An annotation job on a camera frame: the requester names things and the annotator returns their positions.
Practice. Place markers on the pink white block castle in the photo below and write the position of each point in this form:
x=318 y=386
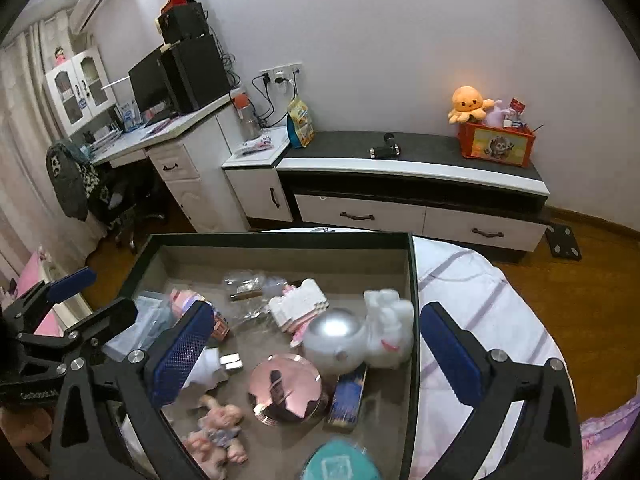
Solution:
x=300 y=305

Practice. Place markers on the black dumbbell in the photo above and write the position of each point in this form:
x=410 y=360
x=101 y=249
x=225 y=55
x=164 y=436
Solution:
x=385 y=150

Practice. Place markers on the pink packet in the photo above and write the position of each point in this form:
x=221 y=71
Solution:
x=255 y=146

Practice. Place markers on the black monitor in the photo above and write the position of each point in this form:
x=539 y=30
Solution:
x=150 y=82

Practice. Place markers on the black computer tower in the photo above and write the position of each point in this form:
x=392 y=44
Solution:
x=197 y=75

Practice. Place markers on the pink cloth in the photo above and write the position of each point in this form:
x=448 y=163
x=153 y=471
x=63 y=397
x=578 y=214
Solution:
x=40 y=280

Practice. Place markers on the white desk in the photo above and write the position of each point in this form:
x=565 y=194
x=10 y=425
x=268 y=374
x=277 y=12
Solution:
x=210 y=180

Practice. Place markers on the blue white box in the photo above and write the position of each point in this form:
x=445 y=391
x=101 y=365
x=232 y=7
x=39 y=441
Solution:
x=128 y=117

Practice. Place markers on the rose gold round container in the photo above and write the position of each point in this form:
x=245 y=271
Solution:
x=285 y=390

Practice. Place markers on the black speaker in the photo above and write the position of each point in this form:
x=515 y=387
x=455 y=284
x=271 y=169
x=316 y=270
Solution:
x=182 y=22

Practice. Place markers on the pink plastic item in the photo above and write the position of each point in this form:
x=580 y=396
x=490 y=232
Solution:
x=182 y=300

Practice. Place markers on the small pink doll figure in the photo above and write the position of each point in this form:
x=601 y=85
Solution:
x=60 y=56

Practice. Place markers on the person's left hand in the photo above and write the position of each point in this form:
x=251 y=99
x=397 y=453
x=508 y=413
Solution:
x=25 y=425

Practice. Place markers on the white plug charger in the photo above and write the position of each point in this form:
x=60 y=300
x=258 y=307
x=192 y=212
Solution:
x=216 y=372

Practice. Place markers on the orange cap water bottle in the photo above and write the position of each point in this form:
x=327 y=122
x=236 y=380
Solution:
x=246 y=120

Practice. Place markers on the pink doll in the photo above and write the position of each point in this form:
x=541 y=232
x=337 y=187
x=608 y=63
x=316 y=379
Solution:
x=220 y=425

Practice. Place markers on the black office chair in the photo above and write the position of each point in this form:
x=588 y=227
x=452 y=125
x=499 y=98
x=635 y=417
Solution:
x=130 y=200

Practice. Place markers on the dark blue box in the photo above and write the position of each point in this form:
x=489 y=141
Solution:
x=347 y=400

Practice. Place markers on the cream curtain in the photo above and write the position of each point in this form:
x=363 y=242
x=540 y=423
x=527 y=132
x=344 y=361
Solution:
x=25 y=160

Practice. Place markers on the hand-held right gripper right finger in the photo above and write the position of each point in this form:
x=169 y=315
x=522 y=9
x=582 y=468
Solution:
x=450 y=350

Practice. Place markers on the orange octopus plush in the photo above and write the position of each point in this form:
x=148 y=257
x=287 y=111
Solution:
x=467 y=102

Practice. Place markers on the white striped quilt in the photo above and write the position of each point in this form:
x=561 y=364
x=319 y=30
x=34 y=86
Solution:
x=465 y=280

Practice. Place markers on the black white tv stand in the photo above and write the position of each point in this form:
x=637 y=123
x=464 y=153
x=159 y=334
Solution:
x=425 y=165

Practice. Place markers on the white hutch cabinet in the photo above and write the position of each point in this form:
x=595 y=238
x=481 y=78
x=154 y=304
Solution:
x=80 y=90

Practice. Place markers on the white plastic device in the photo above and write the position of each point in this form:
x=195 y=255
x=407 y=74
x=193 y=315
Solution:
x=392 y=330

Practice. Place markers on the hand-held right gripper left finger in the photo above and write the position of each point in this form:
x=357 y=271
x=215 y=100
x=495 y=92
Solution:
x=180 y=355

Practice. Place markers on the yellow blue snack bag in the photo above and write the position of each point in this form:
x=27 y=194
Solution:
x=301 y=122

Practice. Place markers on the silver ball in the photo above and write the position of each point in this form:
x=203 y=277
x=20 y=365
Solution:
x=335 y=340

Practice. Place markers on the red toy box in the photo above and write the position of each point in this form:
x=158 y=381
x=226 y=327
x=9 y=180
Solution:
x=497 y=145

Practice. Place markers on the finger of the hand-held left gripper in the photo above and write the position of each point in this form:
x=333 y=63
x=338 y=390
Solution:
x=115 y=317
x=75 y=280

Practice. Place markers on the black floor scale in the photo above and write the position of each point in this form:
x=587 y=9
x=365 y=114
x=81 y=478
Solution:
x=562 y=242

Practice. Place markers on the clear bag with brown stick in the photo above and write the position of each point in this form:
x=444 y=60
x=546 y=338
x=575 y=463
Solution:
x=250 y=285

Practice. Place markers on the dark printed jacket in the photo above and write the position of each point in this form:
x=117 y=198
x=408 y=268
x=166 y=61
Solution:
x=70 y=180

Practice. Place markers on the small red box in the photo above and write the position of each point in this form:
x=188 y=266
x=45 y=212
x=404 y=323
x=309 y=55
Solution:
x=220 y=330

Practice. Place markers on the white nightstand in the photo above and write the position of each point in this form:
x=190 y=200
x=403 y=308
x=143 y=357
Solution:
x=255 y=190

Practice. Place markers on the lilac printed cloth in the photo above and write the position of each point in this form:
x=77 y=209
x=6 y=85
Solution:
x=610 y=440

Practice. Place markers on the white wall socket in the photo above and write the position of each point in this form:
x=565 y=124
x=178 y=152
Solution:
x=280 y=71

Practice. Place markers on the teal lid jar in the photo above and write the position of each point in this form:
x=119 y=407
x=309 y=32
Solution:
x=345 y=465

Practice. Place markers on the clear plastic packet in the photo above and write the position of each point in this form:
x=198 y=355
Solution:
x=140 y=320

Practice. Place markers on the pink plush toy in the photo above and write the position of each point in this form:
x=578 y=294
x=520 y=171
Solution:
x=495 y=115

